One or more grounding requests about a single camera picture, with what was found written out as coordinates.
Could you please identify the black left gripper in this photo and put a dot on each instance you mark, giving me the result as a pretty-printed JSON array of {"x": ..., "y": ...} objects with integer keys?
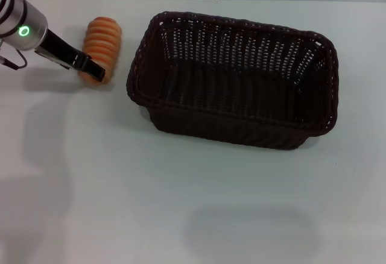
[{"x": 63, "y": 53}]

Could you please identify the orange ridged bread loaf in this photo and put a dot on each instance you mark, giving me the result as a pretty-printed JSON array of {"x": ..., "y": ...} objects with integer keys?
[{"x": 102, "y": 38}]

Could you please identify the dark brown woven basket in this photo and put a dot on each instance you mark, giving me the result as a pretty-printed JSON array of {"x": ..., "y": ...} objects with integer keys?
[{"x": 235, "y": 101}]

